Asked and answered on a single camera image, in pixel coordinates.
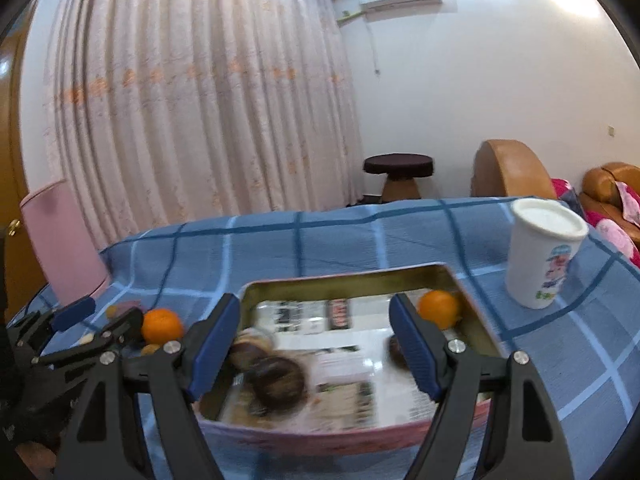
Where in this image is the pink cylindrical bin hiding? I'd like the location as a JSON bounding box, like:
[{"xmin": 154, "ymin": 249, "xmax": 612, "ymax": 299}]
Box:
[{"xmin": 20, "ymin": 180, "xmax": 111, "ymax": 307}]

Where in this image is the pink metal tin tray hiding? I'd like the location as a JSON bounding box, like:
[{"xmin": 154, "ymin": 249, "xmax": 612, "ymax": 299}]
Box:
[{"xmin": 196, "ymin": 262, "xmax": 504, "ymax": 456}]

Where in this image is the dark brown mangosteen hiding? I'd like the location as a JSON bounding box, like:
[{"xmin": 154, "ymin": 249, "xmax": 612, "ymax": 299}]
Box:
[{"xmin": 246, "ymin": 356, "xmax": 306, "ymax": 411}]

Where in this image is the brown leather sofa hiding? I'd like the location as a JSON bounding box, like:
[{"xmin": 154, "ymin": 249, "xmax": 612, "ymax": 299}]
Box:
[{"xmin": 579, "ymin": 162, "xmax": 639, "ymax": 246}]

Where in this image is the brass door handle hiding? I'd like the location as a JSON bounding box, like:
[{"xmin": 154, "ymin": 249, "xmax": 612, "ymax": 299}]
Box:
[{"xmin": 6, "ymin": 219, "xmax": 22, "ymax": 237}]

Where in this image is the pink floral blanket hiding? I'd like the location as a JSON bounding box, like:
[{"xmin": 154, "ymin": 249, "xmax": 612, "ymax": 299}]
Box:
[{"xmin": 551, "ymin": 179, "xmax": 640, "ymax": 266}]

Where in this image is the dark round stool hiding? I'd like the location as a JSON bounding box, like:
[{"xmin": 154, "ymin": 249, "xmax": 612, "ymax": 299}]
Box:
[{"xmin": 363, "ymin": 153, "xmax": 434, "ymax": 203}]

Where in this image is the brown leather armchair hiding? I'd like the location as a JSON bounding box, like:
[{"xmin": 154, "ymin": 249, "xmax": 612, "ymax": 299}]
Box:
[{"xmin": 471, "ymin": 139, "xmax": 556, "ymax": 200}]

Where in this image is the blue plaid tablecloth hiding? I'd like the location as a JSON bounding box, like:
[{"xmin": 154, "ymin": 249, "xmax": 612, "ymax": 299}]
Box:
[{"xmin": 98, "ymin": 198, "xmax": 639, "ymax": 479}]

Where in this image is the small dark brown fruit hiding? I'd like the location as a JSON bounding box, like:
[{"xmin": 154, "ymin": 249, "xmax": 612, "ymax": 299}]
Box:
[{"xmin": 228, "ymin": 327, "xmax": 276, "ymax": 373}]

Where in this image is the white paper cup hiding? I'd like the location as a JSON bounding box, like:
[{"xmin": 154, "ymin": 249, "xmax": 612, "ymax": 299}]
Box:
[{"xmin": 506, "ymin": 197, "xmax": 589, "ymax": 310}]

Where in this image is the purple round fruit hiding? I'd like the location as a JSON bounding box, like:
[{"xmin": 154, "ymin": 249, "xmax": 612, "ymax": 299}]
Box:
[{"xmin": 116, "ymin": 300, "xmax": 142, "ymax": 313}]

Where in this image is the wooden door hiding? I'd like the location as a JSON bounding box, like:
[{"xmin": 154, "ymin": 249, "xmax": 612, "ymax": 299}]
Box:
[{"xmin": 1, "ymin": 14, "xmax": 46, "ymax": 321}]

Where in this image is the pink floral curtain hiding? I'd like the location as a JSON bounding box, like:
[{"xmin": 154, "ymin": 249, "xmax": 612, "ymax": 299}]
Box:
[{"xmin": 44, "ymin": 0, "xmax": 363, "ymax": 247}]

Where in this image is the small green-brown kiwi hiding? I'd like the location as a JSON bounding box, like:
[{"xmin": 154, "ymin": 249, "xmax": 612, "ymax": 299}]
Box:
[{"xmin": 140, "ymin": 344, "xmax": 160, "ymax": 356}]

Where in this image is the orange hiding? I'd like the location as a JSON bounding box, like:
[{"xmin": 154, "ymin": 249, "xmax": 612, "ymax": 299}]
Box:
[
  {"xmin": 141, "ymin": 309, "xmax": 184, "ymax": 346},
  {"xmin": 416, "ymin": 290, "xmax": 461, "ymax": 330}
]

